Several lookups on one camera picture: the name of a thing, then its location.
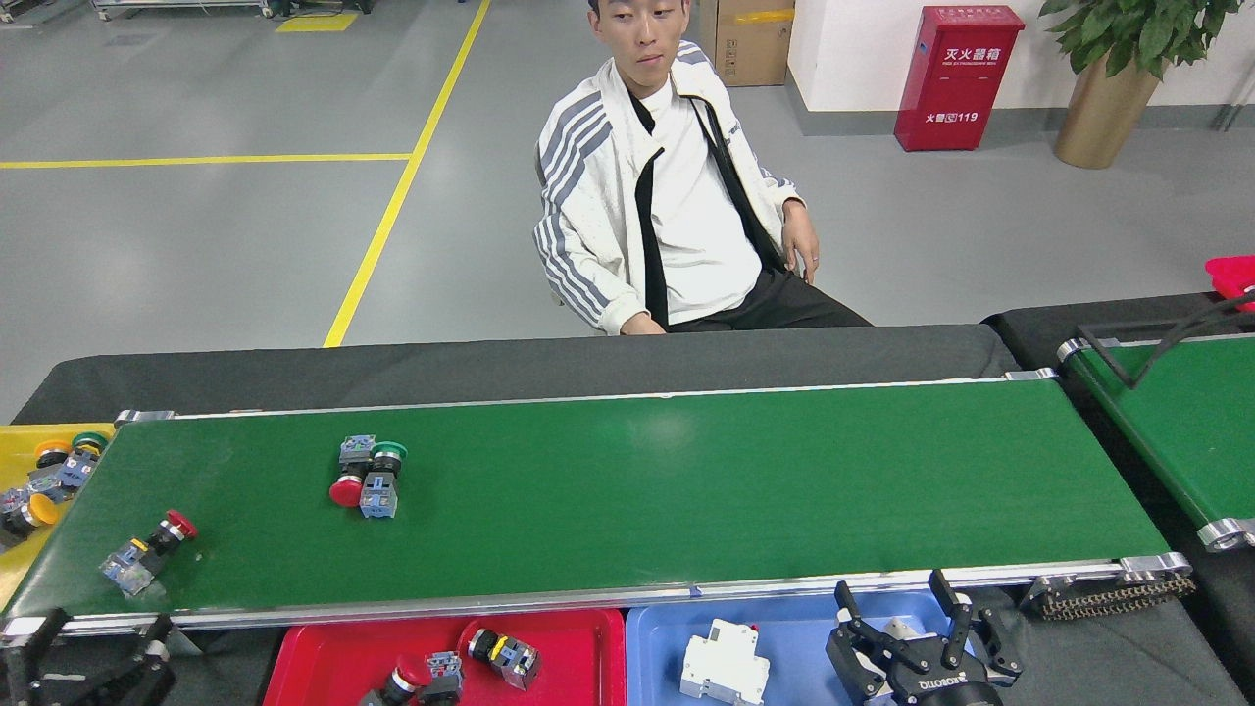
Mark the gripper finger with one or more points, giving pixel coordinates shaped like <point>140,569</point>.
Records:
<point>137,681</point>
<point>29,652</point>

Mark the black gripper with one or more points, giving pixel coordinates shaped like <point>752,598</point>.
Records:
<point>936,686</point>

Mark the white circuit breaker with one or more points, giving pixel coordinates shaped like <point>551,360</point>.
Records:
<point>726,667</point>
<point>900,628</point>

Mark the green push button switch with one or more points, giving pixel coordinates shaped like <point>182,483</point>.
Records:
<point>76,471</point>
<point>378,497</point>

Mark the black yellow switch part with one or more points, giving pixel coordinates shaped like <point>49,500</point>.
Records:
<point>515,662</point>

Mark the blue plastic tray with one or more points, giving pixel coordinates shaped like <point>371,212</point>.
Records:
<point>804,628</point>

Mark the red plastic tray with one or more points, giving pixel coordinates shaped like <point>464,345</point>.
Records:
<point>324,667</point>

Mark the yellow plastic tray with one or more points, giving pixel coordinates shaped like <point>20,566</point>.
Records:
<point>15,451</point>

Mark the green conveyor belt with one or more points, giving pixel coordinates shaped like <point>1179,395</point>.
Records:
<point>735,490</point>
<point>1191,431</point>

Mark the person's left hand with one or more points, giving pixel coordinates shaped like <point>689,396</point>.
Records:
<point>802,240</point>

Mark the person's right hand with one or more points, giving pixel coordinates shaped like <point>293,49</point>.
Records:
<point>642,326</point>

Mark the red plastic bin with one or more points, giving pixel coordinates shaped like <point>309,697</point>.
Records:
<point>1233,275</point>

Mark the person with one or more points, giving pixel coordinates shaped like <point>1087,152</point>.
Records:
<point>686,216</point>

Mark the gold plant pot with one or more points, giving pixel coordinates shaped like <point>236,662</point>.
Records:
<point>1103,123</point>

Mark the red fire extinguisher box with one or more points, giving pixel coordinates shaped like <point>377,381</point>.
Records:
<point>956,88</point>

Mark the grey metal pipe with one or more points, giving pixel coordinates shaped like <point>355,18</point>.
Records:
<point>1230,110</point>

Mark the cardboard box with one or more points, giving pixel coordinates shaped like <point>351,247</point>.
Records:
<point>755,44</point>

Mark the green potted plant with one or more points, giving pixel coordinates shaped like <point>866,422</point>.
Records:
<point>1137,29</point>

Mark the metal cart frame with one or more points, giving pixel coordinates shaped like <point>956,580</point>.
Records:
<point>176,4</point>

